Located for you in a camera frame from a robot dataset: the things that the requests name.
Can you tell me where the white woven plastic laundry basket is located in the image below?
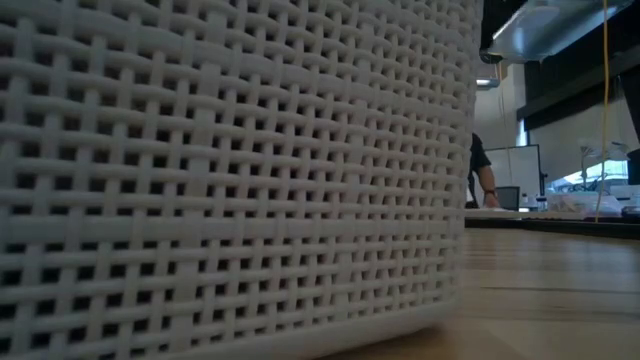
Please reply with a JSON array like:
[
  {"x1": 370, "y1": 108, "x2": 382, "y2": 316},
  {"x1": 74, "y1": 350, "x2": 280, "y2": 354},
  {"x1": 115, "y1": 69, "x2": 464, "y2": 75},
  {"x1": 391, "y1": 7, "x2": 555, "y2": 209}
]
[{"x1": 0, "y1": 0, "x2": 484, "y2": 360}]

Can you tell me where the person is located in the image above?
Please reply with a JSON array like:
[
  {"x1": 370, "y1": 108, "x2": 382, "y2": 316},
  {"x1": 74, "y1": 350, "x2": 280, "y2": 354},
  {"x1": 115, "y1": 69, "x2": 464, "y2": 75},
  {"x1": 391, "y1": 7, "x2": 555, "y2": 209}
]
[{"x1": 464, "y1": 132, "x2": 501, "y2": 210}]

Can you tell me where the light wooden desk top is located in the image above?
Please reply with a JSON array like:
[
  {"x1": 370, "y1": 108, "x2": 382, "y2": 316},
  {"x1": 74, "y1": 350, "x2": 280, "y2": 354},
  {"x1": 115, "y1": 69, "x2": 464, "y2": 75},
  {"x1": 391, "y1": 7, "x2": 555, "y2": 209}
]
[{"x1": 464, "y1": 208, "x2": 589, "y2": 222}]

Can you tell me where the dark grey office chair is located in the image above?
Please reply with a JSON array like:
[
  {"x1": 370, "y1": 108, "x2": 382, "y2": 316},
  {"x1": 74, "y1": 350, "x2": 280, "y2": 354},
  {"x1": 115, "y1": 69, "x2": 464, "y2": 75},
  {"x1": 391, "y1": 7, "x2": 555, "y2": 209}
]
[{"x1": 494, "y1": 185, "x2": 522, "y2": 212}]

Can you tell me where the white partition board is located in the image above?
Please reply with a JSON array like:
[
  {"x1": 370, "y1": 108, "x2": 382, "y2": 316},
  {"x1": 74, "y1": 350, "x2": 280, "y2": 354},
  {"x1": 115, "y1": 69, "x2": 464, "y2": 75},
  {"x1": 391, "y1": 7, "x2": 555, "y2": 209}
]
[{"x1": 483, "y1": 144, "x2": 544, "y2": 201}]

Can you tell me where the clear plastic bag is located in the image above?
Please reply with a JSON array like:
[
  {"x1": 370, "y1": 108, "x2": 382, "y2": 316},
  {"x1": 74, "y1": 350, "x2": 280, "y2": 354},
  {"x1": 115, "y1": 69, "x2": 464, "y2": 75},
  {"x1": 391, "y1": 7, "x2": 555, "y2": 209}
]
[{"x1": 546, "y1": 191, "x2": 624, "y2": 218}]

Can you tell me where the grey overhead light fixture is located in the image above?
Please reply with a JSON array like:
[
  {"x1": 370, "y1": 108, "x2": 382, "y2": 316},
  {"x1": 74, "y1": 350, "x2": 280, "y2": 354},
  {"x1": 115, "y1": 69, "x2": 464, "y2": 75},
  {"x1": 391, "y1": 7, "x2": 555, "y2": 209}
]
[{"x1": 479, "y1": 0, "x2": 636, "y2": 65}]

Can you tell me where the black equipment stand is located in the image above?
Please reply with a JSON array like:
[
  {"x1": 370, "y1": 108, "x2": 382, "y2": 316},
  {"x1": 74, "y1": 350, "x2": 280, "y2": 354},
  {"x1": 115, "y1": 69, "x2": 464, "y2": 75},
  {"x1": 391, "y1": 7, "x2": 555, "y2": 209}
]
[{"x1": 619, "y1": 64, "x2": 640, "y2": 186}]

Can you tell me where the black metal table frame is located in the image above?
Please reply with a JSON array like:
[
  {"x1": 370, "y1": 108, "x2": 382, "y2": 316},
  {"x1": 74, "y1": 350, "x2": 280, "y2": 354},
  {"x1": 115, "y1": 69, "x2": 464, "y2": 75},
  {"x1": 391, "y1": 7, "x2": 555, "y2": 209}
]
[{"x1": 464, "y1": 217, "x2": 640, "y2": 240}]

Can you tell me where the yellow cable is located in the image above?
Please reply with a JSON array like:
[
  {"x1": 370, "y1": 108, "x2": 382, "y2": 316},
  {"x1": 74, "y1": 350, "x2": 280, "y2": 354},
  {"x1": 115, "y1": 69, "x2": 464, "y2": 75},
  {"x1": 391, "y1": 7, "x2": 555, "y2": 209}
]
[{"x1": 593, "y1": 0, "x2": 612, "y2": 224}]

